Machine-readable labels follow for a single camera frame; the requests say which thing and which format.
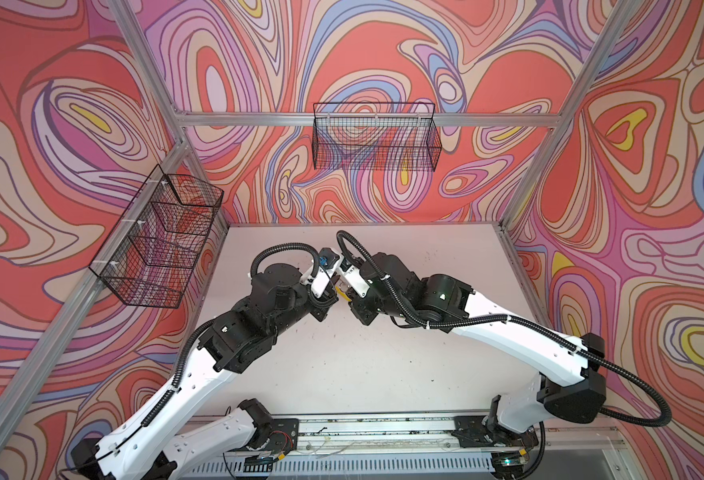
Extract grey keyring with yellow grip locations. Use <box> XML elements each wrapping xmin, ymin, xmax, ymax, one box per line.
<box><xmin>335</xmin><ymin>285</ymin><xmax>352</xmax><ymax>303</ymax></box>

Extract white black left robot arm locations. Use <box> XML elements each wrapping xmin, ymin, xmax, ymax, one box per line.
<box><xmin>70</xmin><ymin>260</ymin><xmax>338</xmax><ymax>479</ymax></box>

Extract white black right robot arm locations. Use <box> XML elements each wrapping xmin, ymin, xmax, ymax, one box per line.
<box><xmin>336</xmin><ymin>253</ymin><xmax>606</xmax><ymax>443</ymax></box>

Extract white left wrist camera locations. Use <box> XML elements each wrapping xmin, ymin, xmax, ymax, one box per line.
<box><xmin>303</xmin><ymin>247</ymin><xmax>342</xmax><ymax>301</ymax></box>

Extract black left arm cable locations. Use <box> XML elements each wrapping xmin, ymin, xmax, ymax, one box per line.
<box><xmin>249</xmin><ymin>242</ymin><xmax>321</xmax><ymax>283</ymax></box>

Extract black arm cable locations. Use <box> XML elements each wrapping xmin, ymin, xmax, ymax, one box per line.
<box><xmin>336</xmin><ymin>230</ymin><xmax>674</xmax><ymax>480</ymax></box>
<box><xmin>249</xmin><ymin>242</ymin><xmax>321</xmax><ymax>283</ymax></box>

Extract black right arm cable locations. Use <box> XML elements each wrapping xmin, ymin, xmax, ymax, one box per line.
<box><xmin>336</xmin><ymin>230</ymin><xmax>674</xmax><ymax>480</ymax></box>

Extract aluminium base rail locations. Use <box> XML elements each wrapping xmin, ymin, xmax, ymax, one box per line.
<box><xmin>128</xmin><ymin>410</ymin><xmax>617</xmax><ymax>478</ymax></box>

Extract black wire basket back wall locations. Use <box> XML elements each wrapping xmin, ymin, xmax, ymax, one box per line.
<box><xmin>312</xmin><ymin>101</ymin><xmax>443</xmax><ymax>172</ymax></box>

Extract black wire basket wall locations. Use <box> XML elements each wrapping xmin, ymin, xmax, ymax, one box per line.
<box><xmin>312</xmin><ymin>101</ymin><xmax>443</xmax><ymax>172</ymax></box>
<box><xmin>89</xmin><ymin>173</ymin><xmax>223</xmax><ymax>309</ymax></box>

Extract black wire basket left wall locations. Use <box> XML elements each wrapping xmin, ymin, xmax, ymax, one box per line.
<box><xmin>89</xmin><ymin>173</ymin><xmax>223</xmax><ymax>309</ymax></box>

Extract aluminium frame extrusion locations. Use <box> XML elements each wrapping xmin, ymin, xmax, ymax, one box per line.
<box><xmin>0</xmin><ymin>1</ymin><xmax>653</xmax><ymax>479</ymax></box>

